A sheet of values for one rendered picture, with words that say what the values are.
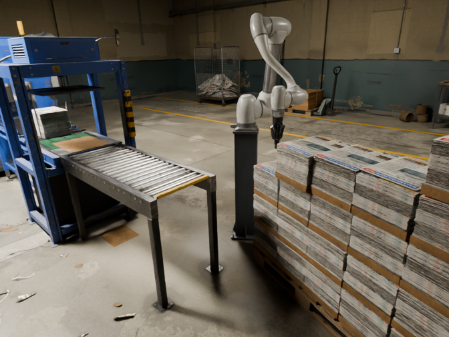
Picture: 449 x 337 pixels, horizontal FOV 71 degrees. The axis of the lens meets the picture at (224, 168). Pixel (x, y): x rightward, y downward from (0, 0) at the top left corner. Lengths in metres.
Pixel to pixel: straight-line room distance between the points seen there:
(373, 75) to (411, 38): 1.06
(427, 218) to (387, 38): 7.36
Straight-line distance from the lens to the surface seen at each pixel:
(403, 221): 1.53
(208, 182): 2.20
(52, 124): 3.76
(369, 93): 8.75
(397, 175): 1.62
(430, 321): 1.68
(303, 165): 1.83
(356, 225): 1.71
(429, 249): 1.52
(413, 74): 8.47
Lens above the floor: 1.62
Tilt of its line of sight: 21 degrees down
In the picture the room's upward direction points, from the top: 2 degrees counter-clockwise
